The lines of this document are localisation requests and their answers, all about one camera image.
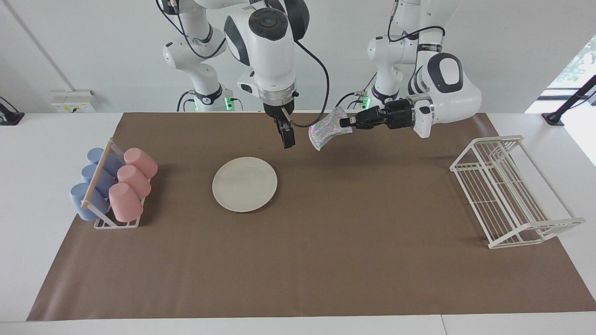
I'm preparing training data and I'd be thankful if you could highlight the shiny silver foil bag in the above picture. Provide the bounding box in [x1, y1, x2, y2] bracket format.
[308, 107, 354, 152]

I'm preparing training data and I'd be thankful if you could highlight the cream round plate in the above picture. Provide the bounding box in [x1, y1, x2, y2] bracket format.
[212, 157, 278, 213]

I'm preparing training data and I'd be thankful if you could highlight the brown table mat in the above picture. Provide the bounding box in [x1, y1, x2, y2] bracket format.
[27, 112, 596, 322]

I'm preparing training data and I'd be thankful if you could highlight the pink plastic cup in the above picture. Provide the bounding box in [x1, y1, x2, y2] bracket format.
[108, 182, 144, 222]
[117, 165, 152, 200]
[123, 147, 158, 180]

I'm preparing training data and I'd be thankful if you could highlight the black clamp stand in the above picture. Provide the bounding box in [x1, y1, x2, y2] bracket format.
[542, 74, 596, 126]

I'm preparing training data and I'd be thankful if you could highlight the blue plastic cup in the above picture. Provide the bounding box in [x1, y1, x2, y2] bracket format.
[81, 164, 117, 196]
[70, 183, 111, 221]
[87, 147, 124, 176]

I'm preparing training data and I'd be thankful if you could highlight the white cup holder rack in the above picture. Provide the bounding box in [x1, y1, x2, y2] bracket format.
[80, 138, 152, 229]

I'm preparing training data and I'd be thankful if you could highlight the black base cable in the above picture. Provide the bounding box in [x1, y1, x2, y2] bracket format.
[176, 90, 196, 112]
[334, 72, 378, 111]

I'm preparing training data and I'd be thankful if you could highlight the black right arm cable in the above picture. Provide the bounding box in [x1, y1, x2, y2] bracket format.
[156, 0, 330, 128]

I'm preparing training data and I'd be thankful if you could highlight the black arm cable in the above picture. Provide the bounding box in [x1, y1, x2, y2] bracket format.
[387, 0, 447, 42]
[156, 0, 330, 128]

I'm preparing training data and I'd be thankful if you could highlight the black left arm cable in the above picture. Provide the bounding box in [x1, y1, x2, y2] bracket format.
[387, 0, 447, 42]

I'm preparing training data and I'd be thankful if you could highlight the white wire dish rack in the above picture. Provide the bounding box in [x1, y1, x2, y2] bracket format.
[449, 135, 586, 250]

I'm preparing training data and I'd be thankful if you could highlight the white wall socket box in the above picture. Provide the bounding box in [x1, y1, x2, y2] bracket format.
[50, 90, 99, 113]

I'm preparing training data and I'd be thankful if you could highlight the black table mount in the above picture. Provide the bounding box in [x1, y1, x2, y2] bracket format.
[0, 96, 25, 126]

